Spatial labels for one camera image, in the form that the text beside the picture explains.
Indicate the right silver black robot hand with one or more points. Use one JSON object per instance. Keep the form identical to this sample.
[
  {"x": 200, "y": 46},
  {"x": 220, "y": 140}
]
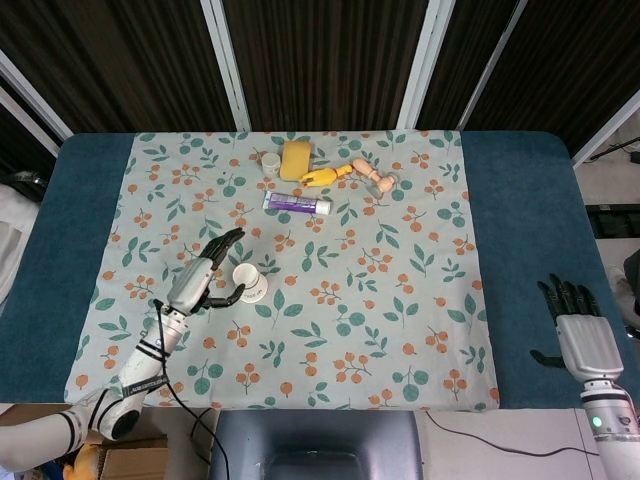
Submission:
[{"x": 587, "y": 345}]

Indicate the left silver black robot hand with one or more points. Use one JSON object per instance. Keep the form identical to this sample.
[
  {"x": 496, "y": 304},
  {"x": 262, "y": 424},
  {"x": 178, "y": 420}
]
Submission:
[{"x": 190, "y": 285}]

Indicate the white paper cup blue print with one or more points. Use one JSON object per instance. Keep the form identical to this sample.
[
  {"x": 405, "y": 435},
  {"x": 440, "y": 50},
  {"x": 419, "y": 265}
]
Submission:
[{"x": 252, "y": 287}]

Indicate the left white grey robot arm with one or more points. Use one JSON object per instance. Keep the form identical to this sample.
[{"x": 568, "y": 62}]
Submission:
[{"x": 145, "y": 360}]

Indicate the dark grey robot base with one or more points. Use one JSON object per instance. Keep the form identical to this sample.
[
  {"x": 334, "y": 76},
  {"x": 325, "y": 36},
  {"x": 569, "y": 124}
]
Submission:
[{"x": 315, "y": 440}]

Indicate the right white grey robot arm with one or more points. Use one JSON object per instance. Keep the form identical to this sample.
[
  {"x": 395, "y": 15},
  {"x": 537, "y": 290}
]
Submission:
[{"x": 615, "y": 440}]

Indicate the black floor equipment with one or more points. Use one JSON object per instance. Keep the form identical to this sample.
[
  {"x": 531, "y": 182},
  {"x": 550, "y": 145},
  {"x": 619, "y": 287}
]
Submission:
[{"x": 615, "y": 222}]

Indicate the purple toothpaste tube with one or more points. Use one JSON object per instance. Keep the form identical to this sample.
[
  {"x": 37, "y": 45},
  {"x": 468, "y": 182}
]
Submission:
[{"x": 295, "y": 202}]

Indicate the small clear jar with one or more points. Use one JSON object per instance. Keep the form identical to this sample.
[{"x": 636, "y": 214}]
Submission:
[{"x": 271, "y": 164}]

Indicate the floral fruit print tablecloth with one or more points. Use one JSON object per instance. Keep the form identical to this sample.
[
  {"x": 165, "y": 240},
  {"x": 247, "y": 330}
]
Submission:
[{"x": 350, "y": 280}]

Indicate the yellow sponge block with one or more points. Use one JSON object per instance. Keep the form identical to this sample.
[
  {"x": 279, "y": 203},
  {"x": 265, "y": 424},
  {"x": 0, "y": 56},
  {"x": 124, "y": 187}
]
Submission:
[{"x": 295, "y": 160}]

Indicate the yellow rubber chicken toy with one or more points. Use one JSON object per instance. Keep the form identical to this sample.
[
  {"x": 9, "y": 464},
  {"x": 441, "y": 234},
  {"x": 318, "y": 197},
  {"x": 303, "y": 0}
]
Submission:
[{"x": 320, "y": 176}]

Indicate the brown cardboard box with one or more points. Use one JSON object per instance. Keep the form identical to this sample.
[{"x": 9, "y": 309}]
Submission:
[{"x": 135, "y": 460}]

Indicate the white cloth bundle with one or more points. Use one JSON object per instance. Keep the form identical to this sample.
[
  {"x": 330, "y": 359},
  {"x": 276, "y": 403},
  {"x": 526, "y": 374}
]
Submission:
[{"x": 10, "y": 240}]

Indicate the wooden peg doll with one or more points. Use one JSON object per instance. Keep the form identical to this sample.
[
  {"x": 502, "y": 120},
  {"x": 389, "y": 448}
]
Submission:
[{"x": 362, "y": 166}]

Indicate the yellow plush toy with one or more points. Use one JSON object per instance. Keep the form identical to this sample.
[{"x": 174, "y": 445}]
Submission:
[{"x": 82, "y": 465}]

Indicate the pink facial massager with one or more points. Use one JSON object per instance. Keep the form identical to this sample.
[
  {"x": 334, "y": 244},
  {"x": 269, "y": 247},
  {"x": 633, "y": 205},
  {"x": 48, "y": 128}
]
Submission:
[{"x": 385, "y": 184}]

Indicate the white double screen frame post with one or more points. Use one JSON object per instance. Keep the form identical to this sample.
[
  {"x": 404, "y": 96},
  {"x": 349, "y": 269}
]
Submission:
[
  {"x": 425, "y": 60},
  {"x": 227, "y": 60}
]

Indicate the thin white screen frame post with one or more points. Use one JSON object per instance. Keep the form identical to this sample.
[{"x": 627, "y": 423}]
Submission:
[{"x": 495, "y": 62}]

